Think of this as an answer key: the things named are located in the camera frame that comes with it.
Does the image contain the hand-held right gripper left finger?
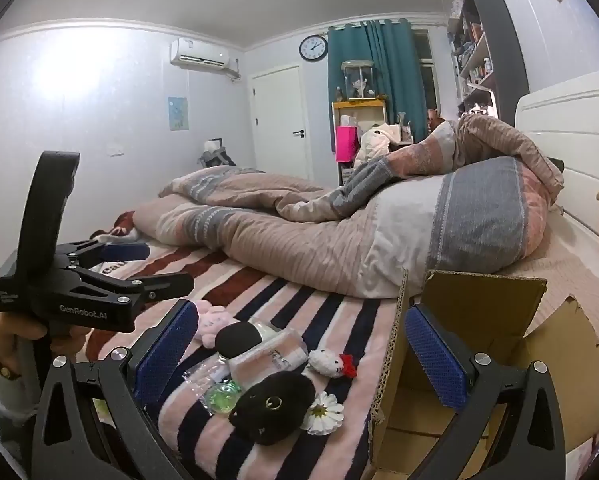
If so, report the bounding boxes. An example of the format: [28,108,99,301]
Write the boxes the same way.
[30,299,200,480]

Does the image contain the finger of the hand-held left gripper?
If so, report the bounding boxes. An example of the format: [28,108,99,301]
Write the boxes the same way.
[54,240,151,272]
[72,265,195,312]

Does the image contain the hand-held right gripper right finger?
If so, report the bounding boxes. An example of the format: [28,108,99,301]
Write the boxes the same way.
[404,305,566,480]

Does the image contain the pink plush toy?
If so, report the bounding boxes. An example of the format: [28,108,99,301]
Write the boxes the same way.
[194,301,240,350]

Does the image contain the cardboard box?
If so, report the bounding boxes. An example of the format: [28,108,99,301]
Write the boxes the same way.
[369,267,599,480]

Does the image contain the pink towel packet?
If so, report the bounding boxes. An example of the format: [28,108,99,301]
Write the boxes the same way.
[227,327,307,378]

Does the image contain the person's left forearm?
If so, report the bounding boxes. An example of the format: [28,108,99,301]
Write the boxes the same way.
[0,345,43,436]

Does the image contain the person's left hand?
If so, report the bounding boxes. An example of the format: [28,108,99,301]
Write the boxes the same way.
[0,311,88,368]

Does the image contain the green ball in plastic bag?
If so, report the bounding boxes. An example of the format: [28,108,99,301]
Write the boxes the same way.
[182,355,245,417]

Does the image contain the black fuzzy ball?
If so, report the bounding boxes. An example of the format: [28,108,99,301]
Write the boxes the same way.
[216,322,261,358]

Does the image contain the white cat plush red bow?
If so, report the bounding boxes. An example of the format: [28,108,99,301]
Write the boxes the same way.
[308,349,356,378]

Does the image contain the black cat plush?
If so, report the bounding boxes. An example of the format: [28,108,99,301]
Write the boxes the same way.
[228,371,316,446]

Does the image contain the white daisy flower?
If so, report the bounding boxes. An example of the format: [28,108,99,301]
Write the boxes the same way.
[299,392,345,436]

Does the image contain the dark bag pile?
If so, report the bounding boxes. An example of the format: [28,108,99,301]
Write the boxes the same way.
[198,137,238,170]

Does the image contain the pink grey striped duvet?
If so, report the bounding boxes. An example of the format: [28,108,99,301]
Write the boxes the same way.
[132,114,565,298]

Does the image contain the white door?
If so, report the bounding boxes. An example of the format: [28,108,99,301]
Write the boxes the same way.
[250,64,311,181]

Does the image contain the white air conditioner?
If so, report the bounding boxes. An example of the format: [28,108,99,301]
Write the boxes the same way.
[170,37,241,81]

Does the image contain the white fluffy robe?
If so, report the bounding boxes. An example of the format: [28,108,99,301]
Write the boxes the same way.
[354,122,403,166]

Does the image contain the pink bag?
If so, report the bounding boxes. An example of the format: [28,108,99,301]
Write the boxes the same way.
[335,126,359,163]

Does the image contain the yellow shelf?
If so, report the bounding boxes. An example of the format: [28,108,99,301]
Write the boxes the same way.
[332,100,386,186]

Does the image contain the white bed headboard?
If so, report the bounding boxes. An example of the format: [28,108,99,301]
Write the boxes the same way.
[514,67,599,241]

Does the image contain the window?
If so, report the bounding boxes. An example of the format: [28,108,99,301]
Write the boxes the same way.
[412,27,441,111]

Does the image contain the glass display case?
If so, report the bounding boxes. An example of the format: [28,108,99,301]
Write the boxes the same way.
[341,60,376,102]

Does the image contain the teal curtain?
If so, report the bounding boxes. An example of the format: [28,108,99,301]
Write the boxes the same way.
[327,18,427,143]

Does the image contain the tall bookshelf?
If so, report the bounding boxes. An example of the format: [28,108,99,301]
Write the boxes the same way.
[438,0,530,123]

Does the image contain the small blue wall poster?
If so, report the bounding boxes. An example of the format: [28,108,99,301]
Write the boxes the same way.
[168,96,190,132]

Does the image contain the round wall clock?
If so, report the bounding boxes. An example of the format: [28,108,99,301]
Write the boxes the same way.
[299,35,329,62]

